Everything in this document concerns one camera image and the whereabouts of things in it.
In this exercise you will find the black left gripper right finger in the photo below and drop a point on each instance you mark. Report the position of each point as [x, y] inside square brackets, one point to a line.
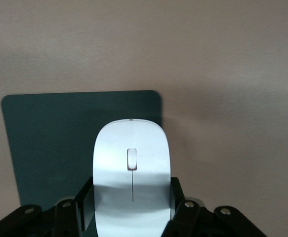
[177, 197]

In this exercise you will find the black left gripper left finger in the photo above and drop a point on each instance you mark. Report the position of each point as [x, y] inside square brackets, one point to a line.
[84, 205]

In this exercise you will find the white computer mouse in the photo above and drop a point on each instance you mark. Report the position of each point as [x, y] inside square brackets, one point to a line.
[114, 153]

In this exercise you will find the black mouse pad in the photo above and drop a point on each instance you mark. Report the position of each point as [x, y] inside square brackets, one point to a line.
[47, 135]

